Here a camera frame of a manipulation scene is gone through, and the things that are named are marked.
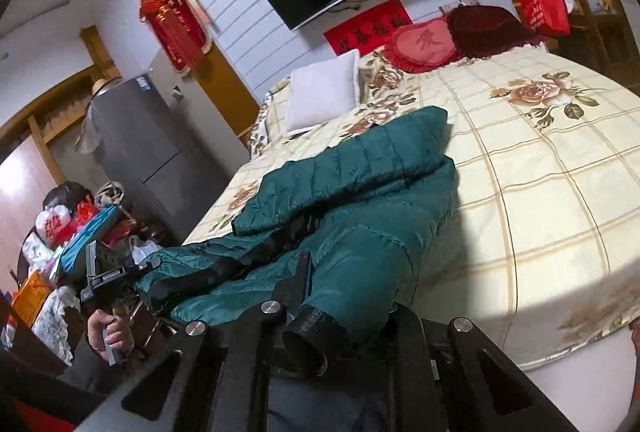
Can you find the dark green puffer jacket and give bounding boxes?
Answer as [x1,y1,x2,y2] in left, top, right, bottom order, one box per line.
[137,106,457,377]

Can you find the blue bag on clutter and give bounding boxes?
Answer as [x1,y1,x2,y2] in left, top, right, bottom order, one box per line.
[60,205,120,281]

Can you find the wooden door frame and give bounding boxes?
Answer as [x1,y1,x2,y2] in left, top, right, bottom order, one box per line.
[195,46,259,147]

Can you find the white square pillow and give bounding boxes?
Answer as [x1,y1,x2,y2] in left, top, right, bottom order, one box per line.
[284,49,360,136]

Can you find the white lace cloth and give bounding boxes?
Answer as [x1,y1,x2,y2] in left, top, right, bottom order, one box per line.
[30,285,80,366]

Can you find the red shopping bag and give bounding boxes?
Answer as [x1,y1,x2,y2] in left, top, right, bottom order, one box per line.
[516,0,570,37]

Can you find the orange plastic basket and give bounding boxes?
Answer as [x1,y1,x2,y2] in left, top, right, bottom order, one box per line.
[11,269,53,326]

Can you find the floral cream bed quilt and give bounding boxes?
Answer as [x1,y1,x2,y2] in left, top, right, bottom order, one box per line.
[190,46,639,369]

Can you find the grey refrigerator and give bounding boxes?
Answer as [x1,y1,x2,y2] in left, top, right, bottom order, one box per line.
[86,51,250,242]

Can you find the white bag red print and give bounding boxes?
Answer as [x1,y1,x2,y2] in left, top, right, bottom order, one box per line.
[35,204,72,247]

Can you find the dark red velvet cushion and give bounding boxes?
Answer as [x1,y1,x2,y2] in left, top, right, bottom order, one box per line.
[446,5,541,58]

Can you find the red couplet wall banner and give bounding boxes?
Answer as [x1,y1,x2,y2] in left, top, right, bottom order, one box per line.
[323,0,412,56]

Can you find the red heart-shaped cushion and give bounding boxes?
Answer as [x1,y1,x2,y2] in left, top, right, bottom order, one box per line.
[384,16,462,74]

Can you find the red Chinese knot hanging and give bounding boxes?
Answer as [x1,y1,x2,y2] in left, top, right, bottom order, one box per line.
[139,0,213,75]

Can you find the person's left hand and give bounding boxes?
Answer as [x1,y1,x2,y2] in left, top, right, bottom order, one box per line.
[87,302,134,367]

